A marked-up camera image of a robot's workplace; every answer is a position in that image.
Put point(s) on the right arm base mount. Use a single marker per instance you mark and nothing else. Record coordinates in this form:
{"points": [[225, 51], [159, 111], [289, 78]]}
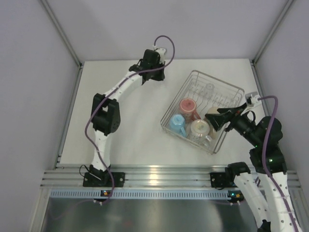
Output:
{"points": [[219, 180]]}

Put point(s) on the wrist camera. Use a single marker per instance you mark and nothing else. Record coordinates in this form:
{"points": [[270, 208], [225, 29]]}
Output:
{"points": [[252, 99], [162, 53]]}

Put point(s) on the pink patterned mug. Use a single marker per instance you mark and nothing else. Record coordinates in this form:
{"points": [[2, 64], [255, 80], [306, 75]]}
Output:
{"points": [[188, 109]]}

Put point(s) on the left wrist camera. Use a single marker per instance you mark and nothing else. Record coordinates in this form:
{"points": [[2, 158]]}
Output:
{"points": [[162, 53]]}

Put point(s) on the wire dish rack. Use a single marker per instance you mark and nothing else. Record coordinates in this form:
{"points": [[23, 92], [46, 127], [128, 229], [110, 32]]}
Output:
{"points": [[225, 95]]}

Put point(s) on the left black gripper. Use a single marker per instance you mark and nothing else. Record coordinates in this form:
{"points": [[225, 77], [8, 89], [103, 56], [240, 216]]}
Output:
{"points": [[160, 77]]}

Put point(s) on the aluminium mounting rail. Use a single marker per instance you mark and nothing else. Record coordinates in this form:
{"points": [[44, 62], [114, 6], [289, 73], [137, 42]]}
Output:
{"points": [[138, 176]]}

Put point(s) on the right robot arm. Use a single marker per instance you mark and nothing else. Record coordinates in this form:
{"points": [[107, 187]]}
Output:
{"points": [[272, 209]]}

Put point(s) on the orange interior white mug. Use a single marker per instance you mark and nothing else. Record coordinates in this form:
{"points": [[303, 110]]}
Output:
{"points": [[199, 133]]}

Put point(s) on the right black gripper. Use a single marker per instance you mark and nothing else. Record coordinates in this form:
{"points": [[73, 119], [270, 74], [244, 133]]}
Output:
{"points": [[232, 114]]}

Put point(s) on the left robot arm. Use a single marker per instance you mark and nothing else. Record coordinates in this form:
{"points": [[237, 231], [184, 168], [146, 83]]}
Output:
{"points": [[105, 113]]}

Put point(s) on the cream coral pattern mug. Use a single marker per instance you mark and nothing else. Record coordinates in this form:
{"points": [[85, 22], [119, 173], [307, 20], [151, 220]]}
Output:
{"points": [[212, 132]]}

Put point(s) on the light blue mug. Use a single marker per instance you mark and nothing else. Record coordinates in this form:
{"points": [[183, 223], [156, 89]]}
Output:
{"points": [[177, 125]]}

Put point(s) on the clear glass cup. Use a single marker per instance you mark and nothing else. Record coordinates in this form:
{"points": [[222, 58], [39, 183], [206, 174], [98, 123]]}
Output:
{"points": [[208, 90]]}

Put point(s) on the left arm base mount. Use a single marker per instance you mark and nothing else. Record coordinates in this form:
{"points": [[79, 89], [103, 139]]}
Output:
{"points": [[98, 178]]}

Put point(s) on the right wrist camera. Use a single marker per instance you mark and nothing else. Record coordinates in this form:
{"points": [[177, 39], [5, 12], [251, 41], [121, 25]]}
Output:
{"points": [[252, 99]]}

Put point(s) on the perforated cable duct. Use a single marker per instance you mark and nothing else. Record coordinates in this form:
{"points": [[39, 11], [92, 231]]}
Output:
{"points": [[141, 194]]}

